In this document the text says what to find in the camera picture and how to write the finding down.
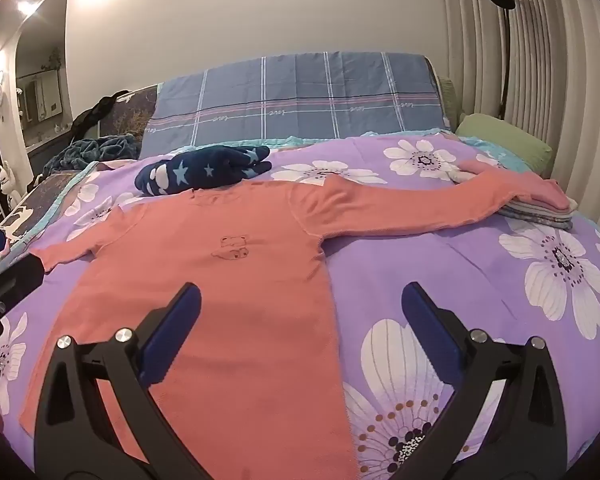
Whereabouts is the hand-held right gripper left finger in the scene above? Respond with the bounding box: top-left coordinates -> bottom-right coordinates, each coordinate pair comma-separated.
34,282 -> 216,480

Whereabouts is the pink long-sleeve shirt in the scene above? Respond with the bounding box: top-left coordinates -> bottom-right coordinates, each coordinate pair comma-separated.
19,162 -> 564,480

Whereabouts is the purple floral bedsheet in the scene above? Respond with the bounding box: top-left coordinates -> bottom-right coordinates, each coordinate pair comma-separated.
0,130 -> 600,480

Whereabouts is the white cat figurine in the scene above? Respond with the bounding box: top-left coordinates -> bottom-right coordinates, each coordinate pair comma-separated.
0,160 -> 22,207

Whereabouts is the black garment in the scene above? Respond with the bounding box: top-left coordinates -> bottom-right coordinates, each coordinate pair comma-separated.
70,90 -> 132,142

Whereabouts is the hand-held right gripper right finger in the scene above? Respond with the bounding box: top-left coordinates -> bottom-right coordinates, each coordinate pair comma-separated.
401,282 -> 570,480

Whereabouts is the dark printed blanket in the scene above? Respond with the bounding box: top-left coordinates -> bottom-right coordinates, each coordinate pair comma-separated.
0,84 -> 162,253

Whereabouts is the green pillow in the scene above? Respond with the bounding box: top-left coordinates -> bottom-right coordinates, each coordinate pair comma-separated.
454,112 -> 554,179

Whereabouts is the stack of folded clothes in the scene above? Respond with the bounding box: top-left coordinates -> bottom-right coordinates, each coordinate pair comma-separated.
451,160 -> 579,234

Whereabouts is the teal fuzzy blanket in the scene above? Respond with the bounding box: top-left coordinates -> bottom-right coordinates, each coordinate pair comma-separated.
41,133 -> 147,182

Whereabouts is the navy star-print garment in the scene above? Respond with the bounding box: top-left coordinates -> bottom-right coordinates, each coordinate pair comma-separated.
134,144 -> 274,197

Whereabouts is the white pleated curtain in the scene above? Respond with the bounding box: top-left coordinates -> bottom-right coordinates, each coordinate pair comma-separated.
436,0 -> 600,233

